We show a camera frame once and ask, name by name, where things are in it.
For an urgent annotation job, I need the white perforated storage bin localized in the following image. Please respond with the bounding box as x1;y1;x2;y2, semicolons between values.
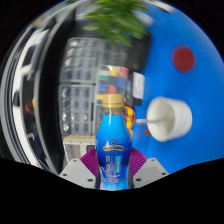
63;134;98;168

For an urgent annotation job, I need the white ribbed paper cup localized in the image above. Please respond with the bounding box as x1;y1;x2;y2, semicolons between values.
145;96;193;143

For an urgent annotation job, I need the drawer cabinet with coloured labels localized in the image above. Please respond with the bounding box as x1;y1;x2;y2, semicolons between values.
96;64;132;101

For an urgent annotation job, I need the blue drink bottle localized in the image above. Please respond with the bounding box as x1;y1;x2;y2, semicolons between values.
94;93;133;191

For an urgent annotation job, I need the white stirring stick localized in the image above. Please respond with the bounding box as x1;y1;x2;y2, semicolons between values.
134;116;168;126

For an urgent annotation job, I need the yellow multimeter with red leads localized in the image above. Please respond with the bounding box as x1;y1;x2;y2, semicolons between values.
123;104;136;136

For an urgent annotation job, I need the grey small-parts drawer cabinet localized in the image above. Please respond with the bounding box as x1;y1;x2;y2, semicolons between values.
94;99;106;134
58;83;98;136
100;41;134;68
59;37;104;84

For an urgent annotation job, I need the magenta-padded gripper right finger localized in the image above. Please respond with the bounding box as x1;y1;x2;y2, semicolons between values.
127;147;169;190

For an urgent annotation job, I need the flat round red coaster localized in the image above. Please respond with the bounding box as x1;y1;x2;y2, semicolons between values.
171;45;197;74

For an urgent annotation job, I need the black box with white label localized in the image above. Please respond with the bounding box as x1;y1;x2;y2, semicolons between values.
128;71;146;106

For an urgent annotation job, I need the green potted plant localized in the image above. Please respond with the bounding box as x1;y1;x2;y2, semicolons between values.
81;0;152;48

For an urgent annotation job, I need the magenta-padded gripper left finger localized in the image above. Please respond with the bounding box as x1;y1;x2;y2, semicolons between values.
59;147;99;190

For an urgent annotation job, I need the black flat case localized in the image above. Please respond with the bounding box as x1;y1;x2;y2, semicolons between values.
126;33;153;73

